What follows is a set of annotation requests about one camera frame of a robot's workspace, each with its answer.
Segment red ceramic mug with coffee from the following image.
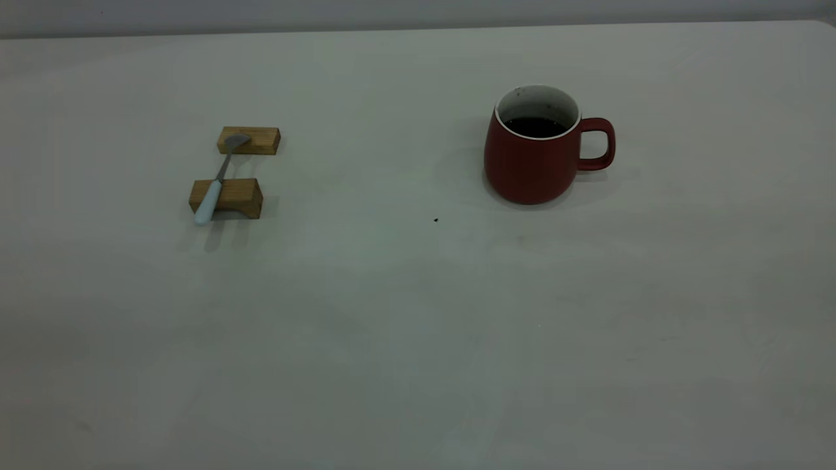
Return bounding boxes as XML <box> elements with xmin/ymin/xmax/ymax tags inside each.
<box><xmin>483</xmin><ymin>84</ymin><xmax>617</xmax><ymax>206</ymax></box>

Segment metal spoon light blue handle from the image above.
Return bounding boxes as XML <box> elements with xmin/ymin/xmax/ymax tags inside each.
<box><xmin>193</xmin><ymin>133</ymin><xmax>252</xmax><ymax>227</ymax></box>

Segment arched wooden block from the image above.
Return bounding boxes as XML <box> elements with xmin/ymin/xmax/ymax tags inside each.
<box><xmin>189</xmin><ymin>178</ymin><xmax>264</xmax><ymax>221</ymax></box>

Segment rectangular wooden block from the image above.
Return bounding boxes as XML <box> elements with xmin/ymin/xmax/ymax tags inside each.
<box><xmin>217</xmin><ymin>126</ymin><xmax>281</xmax><ymax>156</ymax></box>

